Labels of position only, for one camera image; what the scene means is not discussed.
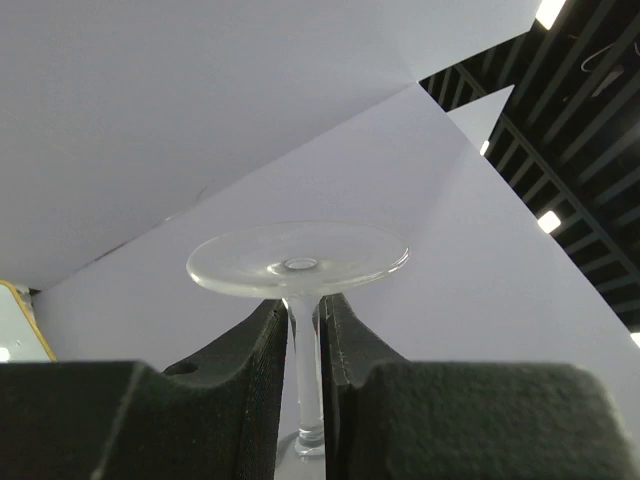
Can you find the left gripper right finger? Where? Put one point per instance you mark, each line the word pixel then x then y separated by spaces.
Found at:
pixel 387 417

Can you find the clear wine glass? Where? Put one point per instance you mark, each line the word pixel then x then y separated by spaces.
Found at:
pixel 299 263

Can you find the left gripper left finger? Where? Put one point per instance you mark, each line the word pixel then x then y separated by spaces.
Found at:
pixel 212 415

